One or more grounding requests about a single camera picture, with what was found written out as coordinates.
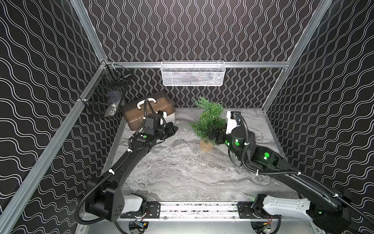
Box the small green christmas tree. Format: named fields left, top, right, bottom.
left=190, top=97, right=227, bottom=153

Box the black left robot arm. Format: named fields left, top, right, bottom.
left=75, top=99, right=178, bottom=225

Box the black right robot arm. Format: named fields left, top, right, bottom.
left=207, top=111, right=374, bottom=234

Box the brown lid white storage box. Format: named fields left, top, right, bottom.
left=121, top=91, right=175, bottom=131

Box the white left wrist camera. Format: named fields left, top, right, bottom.
left=157, top=111, right=167, bottom=127

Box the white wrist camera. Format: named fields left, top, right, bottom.
left=157, top=111, right=167, bottom=127
left=226, top=111, right=242, bottom=135

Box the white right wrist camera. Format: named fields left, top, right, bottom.
left=226, top=111, right=242, bottom=135

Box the white wire mesh basket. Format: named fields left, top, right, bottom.
left=160, top=60, right=226, bottom=86

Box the black wire mesh basket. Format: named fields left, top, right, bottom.
left=83, top=62, right=133, bottom=119

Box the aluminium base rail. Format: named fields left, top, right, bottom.
left=144, top=201, right=274, bottom=222

